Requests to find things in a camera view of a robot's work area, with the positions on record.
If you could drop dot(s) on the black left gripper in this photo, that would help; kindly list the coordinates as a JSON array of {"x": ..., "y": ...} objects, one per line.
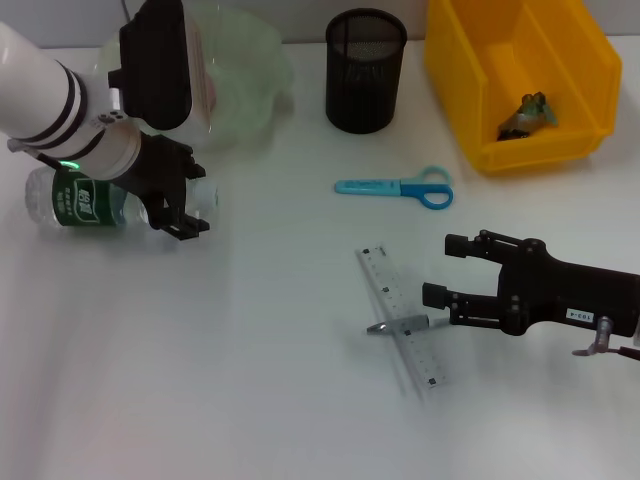
[{"x": 160, "y": 170}]

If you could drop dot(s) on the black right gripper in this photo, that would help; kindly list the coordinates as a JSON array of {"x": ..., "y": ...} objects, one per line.
[{"x": 565, "y": 290}]

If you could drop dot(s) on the clear green-label water bottle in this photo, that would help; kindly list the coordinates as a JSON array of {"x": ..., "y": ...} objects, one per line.
[{"x": 80, "y": 202}]

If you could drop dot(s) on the green plastic wrapper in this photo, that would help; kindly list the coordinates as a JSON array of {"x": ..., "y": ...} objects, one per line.
[{"x": 530, "y": 115}]

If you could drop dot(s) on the clear plastic ruler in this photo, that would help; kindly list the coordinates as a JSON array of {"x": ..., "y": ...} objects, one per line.
[{"x": 395, "y": 300}]

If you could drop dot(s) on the silver white ballpoint pen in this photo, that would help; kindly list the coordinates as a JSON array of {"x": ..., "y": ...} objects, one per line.
[{"x": 377, "y": 328}]

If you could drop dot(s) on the translucent green fruit plate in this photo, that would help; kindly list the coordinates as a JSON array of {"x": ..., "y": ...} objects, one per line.
[{"x": 250, "y": 80}]

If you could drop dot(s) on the blue capped scissors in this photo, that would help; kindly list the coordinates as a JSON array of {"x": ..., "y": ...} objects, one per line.
[{"x": 370, "y": 187}]

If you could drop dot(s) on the black mesh pen cup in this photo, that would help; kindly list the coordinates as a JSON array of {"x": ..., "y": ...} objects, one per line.
[{"x": 365, "y": 75}]

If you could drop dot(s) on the yellow plastic bin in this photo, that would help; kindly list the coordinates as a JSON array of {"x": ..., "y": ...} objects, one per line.
[{"x": 525, "y": 65}]

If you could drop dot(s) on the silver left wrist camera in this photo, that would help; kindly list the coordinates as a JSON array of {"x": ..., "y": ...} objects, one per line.
[{"x": 160, "y": 65}]

